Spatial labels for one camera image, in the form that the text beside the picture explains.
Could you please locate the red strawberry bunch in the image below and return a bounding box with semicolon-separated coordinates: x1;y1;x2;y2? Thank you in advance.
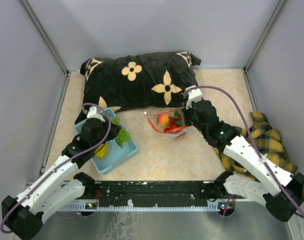
163;110;187;139

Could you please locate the green grape bunch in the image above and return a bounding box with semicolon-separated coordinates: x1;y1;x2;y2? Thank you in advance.
112;116;131;148

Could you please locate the clear zip top bag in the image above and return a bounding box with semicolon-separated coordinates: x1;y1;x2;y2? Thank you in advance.
143;108;188;139

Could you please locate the orange peach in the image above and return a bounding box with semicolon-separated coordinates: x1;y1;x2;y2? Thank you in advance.
157;113;171;128

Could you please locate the black flower pattern pillow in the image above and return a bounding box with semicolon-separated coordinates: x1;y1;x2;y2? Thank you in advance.
79;51;201;112

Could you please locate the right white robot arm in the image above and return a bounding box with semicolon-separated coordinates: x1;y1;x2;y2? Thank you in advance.
182;99;304;222

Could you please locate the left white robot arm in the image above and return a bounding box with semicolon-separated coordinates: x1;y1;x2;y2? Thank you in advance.
0;117;121;240

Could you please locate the yellow black plaid cloth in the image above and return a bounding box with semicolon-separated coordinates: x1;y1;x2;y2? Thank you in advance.
214;111;297;178

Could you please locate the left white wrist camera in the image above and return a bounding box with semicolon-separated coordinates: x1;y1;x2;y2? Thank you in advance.
82;106;105;122

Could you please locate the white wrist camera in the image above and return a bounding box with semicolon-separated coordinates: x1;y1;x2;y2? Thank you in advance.
183;85;202;109
82;106;105;122

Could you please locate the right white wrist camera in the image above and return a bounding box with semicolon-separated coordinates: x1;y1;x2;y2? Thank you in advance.
183;85;202;109

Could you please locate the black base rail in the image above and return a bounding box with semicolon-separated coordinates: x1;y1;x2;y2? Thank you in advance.
60;181;236;216

